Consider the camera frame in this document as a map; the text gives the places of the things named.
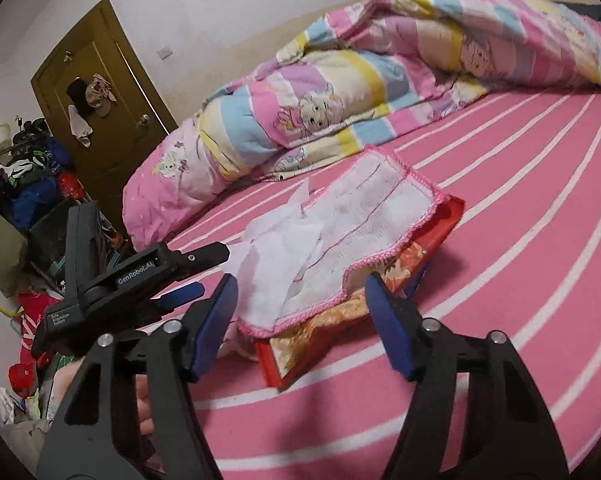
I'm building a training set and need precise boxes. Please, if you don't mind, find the beige bag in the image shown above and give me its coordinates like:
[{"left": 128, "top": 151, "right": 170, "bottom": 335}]
[{"left": 0, "top": 209, "right": 30, "bottom": 297}]

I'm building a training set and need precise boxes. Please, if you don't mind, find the pile of bags and clothes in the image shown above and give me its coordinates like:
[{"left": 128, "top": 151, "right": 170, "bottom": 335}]
[{"left": 0, "top": 117, "right": 82, "bottom": 213}]

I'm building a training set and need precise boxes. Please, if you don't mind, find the brown wooden door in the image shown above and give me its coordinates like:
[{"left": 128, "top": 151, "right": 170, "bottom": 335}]
[{"left": 30, "top": 0, "right": 179, "bottom": 243}]

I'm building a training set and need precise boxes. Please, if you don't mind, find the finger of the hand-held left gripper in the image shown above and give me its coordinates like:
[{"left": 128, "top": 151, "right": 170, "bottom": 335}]
[
  {"left": 150, "top": 281, "right": 205, "bottom": 314},
  {"left": 156, "top": 242, "right": 230, "bottom": 283}
]

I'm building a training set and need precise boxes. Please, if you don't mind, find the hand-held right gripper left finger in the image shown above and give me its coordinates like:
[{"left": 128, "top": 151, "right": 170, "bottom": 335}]
[{"left": 35, "top": 272, "right": 241, "bottom": 480}]

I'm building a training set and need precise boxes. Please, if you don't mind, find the person's left hand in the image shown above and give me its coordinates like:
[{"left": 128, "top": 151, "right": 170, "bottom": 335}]
[{"left": 132, "top": 372, "right": 157, "bottom": 440}]

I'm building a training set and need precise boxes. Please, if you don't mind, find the white cloth with pink trim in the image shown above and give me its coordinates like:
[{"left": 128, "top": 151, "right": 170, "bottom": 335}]
[{"left": 235, "top": 144, "right": 454, "bottom": 339}]

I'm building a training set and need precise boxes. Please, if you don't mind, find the black hat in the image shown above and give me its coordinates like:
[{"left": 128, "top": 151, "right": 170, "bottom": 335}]
[{"left": 66, "top": 78, "right": 92, "bottom": 111}]

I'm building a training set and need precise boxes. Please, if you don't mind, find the red and orange snack bag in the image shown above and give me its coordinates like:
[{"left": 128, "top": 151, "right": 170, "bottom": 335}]
[{"left": 255, "top": 195, "right": 467, "bottom": 392}]

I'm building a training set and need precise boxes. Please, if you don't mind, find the white hanging cloth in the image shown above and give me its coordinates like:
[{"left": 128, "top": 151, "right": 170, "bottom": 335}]
[{"left": 68, "top": 104, "right": 94, "bottom": 149}]

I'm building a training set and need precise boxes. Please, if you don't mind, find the pastel striped cartoon quilt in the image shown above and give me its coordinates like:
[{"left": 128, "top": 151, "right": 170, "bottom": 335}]
[{"left": 122, "top": 0, "right": 601, "bottom": 252}]

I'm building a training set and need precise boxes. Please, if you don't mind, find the pink striped bed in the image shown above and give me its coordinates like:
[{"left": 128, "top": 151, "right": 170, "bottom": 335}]
[{"left": 123, "top": 87, "right": 601, "bottom": 480}]

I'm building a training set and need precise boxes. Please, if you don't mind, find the floral cap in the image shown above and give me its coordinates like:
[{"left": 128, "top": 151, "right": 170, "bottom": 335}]
[{"left": 86, "top": 73, "right": 116, "bottom": 119}]

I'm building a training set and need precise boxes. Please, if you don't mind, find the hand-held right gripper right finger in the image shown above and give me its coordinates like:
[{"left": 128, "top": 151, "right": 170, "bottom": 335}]
[{"left": 364, "top": 271, "right": 574, "bottom": 480}]

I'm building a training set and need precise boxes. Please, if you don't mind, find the dark blue pillow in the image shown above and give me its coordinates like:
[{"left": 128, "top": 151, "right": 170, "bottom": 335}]
[{"left": 555, "top": 2, "right": 601, "bottom": 41}]

